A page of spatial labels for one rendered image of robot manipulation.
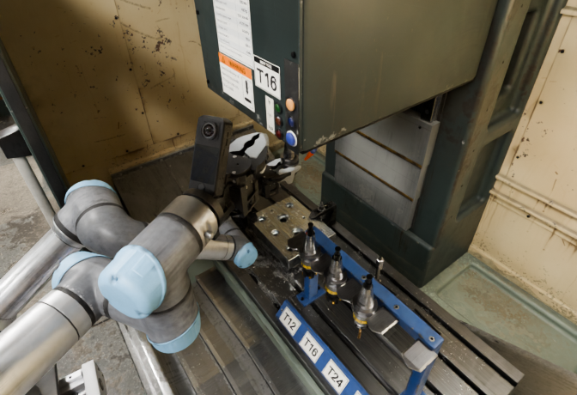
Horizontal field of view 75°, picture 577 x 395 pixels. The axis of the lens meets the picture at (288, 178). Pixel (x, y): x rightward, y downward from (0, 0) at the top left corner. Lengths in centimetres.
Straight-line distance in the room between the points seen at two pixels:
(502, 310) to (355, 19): 151
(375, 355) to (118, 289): 98
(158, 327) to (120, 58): 159
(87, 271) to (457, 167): 118
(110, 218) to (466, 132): 108
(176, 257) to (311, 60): 43
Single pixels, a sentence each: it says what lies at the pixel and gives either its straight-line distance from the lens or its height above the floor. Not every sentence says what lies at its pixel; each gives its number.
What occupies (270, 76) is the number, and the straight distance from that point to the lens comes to 82.
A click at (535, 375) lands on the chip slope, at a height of 78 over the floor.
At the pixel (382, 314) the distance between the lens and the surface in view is 101.
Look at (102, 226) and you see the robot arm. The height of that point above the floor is 147.
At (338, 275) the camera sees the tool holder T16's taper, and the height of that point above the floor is 124.
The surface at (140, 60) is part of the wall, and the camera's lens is 202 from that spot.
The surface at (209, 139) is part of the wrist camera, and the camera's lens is 54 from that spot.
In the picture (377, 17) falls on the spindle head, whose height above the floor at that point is 185.
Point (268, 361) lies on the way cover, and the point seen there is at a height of 77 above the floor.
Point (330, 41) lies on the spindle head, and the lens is 75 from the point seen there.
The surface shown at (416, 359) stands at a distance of 97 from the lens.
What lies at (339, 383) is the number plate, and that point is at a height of 94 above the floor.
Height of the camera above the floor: 205
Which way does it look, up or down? 37 degrees down
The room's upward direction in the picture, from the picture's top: 1 degrees counter-clockwise
